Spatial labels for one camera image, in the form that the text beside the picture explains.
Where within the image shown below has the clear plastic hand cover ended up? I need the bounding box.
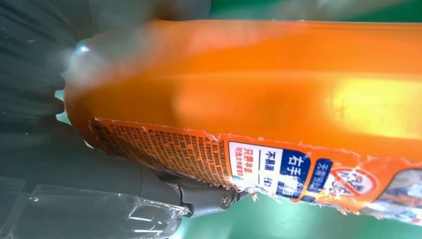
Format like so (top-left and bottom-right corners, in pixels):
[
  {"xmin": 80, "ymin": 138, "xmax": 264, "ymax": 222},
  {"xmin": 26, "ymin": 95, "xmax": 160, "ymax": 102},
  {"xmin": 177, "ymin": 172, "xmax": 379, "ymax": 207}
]
[{"xmin": 0, "ymin": 175, "xmax": 192, "ymax": 239}]

